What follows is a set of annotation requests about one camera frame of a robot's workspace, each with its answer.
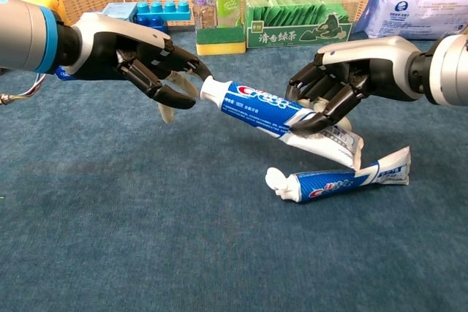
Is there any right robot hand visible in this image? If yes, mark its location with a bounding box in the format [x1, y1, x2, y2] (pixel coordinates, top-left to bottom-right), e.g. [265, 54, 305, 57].
[285, 36, 425, 137]

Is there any green tea bag box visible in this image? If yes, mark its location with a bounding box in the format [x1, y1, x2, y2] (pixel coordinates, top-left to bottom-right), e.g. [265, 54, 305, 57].
[244, 0, 359, 49]

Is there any tissue pack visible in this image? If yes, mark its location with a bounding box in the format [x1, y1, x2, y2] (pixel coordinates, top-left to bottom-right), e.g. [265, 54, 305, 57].
[353, 0, 468, 41]

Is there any Crest toothpaste tube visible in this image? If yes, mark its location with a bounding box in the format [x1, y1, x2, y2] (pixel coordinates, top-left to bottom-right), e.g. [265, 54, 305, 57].
[265, 145, 412, 204]
[199, 75, 365, 171]

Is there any green yellow sponge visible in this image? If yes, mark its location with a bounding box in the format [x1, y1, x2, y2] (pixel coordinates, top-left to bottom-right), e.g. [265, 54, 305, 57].
[195, 26, 247, 56]

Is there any blue table cloth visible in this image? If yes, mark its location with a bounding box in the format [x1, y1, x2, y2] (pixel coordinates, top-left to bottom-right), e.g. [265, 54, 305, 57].
[0, 30, 468, 312]

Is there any dark blue toy brick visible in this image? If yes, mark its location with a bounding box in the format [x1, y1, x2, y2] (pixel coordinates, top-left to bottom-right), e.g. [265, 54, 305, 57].
[135, 15, 170, 34]

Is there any light blue carton box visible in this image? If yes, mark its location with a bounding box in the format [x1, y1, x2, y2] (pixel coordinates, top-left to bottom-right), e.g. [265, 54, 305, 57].
[102, 2, 139, 23]

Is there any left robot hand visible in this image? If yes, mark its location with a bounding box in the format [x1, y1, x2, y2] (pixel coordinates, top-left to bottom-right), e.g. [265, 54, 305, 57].
[60, 12, 213, 125]

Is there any long light blue toy brick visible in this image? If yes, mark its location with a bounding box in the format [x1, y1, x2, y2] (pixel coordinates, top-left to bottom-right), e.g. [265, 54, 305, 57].
[136, 0, 192, 23]

